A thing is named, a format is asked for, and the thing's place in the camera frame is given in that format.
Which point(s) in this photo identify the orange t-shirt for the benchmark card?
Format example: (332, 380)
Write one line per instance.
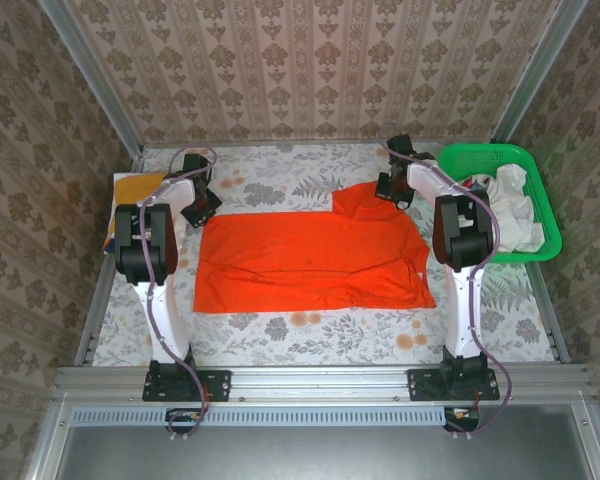
(305, 260)

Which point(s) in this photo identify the folded yellow t-shirt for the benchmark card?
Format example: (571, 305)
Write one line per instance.
(135, 187)

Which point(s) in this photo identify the grey metal front panel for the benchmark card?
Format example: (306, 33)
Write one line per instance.
(300, 450)

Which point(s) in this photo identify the aluminium front frame rail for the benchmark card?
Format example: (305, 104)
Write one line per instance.
(320, 382)

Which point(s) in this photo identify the yellow folded clothes stack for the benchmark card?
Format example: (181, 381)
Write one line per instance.
(180, 235)

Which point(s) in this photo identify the green plastic basket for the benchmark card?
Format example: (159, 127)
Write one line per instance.
(460, 155)

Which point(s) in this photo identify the folded navy printed t-shirt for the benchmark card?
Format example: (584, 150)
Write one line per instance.
(109, 245)

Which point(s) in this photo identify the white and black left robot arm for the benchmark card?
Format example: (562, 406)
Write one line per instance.
(162, 310)

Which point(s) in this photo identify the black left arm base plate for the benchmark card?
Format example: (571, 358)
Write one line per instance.
(217, 385)

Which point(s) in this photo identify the floral tablecloth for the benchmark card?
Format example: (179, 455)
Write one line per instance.
(330, 335)

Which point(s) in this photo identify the crumpled white t-shirt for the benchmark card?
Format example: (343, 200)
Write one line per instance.
(517, 215)

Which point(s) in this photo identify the aluminium frame post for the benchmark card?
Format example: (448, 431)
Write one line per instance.
(95, 80)
(537, 70)

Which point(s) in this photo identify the aluminium left side rail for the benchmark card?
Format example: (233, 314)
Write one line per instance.
(87, 345)

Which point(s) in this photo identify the aluminium right side rail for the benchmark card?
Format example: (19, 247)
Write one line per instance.
(555, 325)

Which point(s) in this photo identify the aluminium left frame post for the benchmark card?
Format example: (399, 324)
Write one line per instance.
(95, 80)

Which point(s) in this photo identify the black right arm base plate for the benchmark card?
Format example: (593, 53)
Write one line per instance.
(420, 385)

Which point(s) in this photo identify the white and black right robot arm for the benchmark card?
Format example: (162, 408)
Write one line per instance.
(462, 310)

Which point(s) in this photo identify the crumpled multicolour t-shirt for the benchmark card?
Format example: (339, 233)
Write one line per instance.
(480, 182)

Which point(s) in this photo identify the aluminium right frame post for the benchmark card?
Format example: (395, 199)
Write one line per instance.
(537, 70)

